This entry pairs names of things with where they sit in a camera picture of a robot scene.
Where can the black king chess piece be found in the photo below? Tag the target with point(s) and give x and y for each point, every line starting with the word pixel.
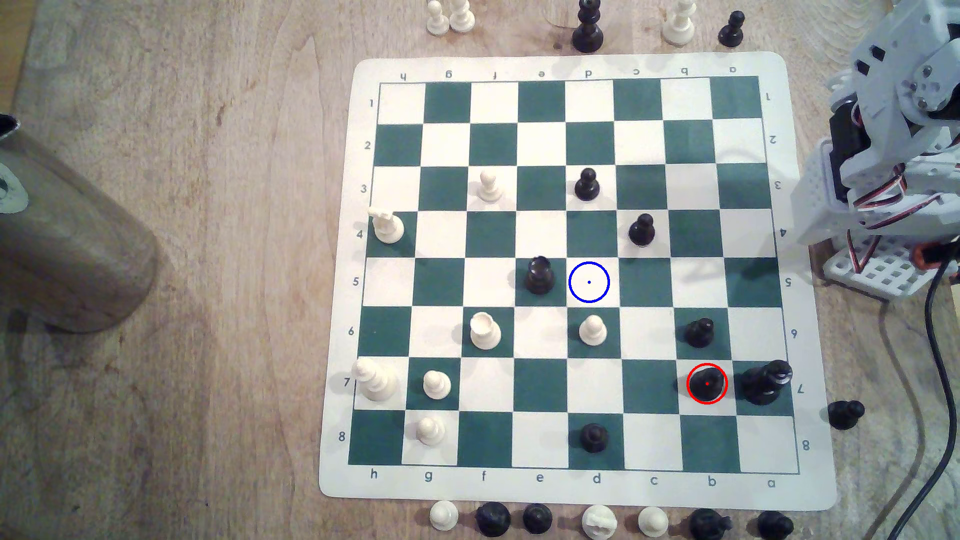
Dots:
pixel 763 384

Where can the green white chess board mat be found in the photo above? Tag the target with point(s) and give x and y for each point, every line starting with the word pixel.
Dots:
pixel 540 382

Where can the white rook chess piece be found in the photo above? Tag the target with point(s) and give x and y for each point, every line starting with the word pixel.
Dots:
pixel 485 333

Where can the white knight chess piece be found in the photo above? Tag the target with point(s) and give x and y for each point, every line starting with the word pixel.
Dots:
pixel 599 523
pixel 388 228

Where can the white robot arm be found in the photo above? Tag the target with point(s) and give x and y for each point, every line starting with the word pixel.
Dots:
pixel 900 75

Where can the orange clamp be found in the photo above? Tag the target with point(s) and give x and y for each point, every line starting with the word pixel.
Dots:
pixel 927 256

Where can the black pawn chess piece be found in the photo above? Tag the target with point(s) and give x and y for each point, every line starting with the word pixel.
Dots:
pixel 846 415
pixel 642 232
pixel 587 187
pixel 538 519
pixel 594 439
pixel 700 334
pixel 731 33
pixel 707 384

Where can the black bishop chess piece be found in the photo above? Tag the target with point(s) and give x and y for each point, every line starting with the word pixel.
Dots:
pixel 775 526

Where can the white pawn chess piece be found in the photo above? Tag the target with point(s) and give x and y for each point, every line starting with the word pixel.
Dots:
pixel 490 189
pixel 593 332
pixel 436 386
pixel 444 516
pixel 430 432
pixel 652 523
pixel 438 22

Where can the white king chess piece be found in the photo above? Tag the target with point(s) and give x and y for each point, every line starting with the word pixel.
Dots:
pixel 679 28

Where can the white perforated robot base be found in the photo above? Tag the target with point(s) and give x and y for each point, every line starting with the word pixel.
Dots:
pixel 885 274

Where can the black rook chess piece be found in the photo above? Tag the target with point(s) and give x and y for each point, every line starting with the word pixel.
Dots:
pixel 539 277
pixel 493 520

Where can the brown cylindrical post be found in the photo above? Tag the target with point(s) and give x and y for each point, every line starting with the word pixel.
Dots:
pixel 67 255

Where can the black queen chess piece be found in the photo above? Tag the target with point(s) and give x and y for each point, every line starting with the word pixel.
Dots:
pixel 587 34

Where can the black knight chess piece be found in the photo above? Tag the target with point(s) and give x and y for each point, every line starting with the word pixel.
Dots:
pixel 707 526

